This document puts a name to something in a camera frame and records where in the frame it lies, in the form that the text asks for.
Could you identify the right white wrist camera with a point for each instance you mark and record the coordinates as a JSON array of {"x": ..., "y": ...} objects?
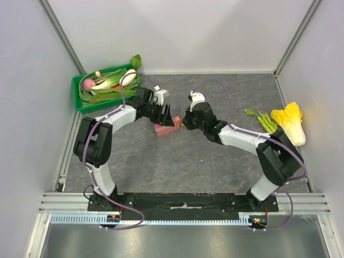
[{"x": 196, "y": 98}]

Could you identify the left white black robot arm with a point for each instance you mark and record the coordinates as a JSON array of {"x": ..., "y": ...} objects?
[{"x": 93, "y": 143}]

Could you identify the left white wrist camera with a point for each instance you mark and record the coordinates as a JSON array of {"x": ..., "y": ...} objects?
[{"x": 159, "y": 95}]

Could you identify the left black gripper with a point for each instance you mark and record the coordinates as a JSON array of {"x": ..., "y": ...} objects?
[{"x": 165, "y": 119}]

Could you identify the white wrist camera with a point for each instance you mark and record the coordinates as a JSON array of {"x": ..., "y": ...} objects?
[
  {"x": 159, "y": 95},
  {"x": 196, "y": 98}
]

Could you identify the pink express box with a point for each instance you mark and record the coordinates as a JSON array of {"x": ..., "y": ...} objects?
[{"x": 162, "y": 130}]

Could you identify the green celery stalk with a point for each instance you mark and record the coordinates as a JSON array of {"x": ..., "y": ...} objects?
[{"x": 264, "y": 120}]

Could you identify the purple turnip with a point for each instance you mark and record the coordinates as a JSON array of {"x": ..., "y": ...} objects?
[{"x": 88, "y": 84}]

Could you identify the green plastic crate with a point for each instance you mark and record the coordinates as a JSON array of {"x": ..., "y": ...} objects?
[{"x": 84, "y": 107}]

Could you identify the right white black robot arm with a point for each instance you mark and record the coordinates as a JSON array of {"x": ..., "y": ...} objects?
[{"x": 278, "y": 158}]

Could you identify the bok choy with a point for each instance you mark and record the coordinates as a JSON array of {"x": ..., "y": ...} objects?
[{"x": 110, "y": 81}]

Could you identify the white radish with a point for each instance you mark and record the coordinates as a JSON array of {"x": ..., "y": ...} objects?
[{"x": 128, "y": 78}]

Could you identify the orange carrot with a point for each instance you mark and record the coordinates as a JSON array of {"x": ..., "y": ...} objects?
[{"x": 118, "y": 86}]

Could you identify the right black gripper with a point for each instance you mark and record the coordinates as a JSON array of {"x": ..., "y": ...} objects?
[{"x": 190, "y": 120}]

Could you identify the green long beans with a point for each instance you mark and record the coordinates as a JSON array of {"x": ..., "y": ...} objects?
[{"x": 87, "y": 96}]

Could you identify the brown mushroom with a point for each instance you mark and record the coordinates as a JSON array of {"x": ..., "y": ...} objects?
[{"x": 98, "y": 74}]

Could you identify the aluminium rail frame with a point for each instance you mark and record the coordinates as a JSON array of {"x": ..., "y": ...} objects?
[{"x": 75, "y": 202}]

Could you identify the green leafy vegetable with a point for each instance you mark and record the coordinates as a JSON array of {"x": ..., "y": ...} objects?
[{"x": 112, "y": 93}]

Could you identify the yellow napa cabbage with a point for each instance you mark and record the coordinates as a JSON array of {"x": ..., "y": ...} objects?
[{"x": 290, "y": 120}]

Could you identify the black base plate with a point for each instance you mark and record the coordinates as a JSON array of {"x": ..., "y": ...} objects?
[{"x": 193, "y": 206}]

